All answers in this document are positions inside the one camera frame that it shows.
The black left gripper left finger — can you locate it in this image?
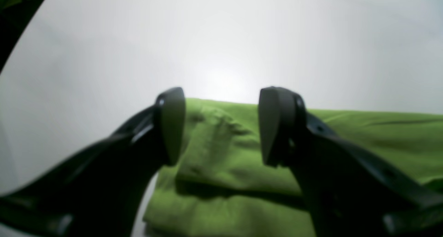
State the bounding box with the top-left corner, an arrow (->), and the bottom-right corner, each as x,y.
1,87 -> 186,237

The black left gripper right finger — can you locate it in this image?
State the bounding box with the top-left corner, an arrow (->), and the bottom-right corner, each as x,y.
258,86 -> 442,237

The green T-shirt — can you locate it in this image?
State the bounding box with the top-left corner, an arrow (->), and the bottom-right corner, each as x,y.
143,98 -> 443,237

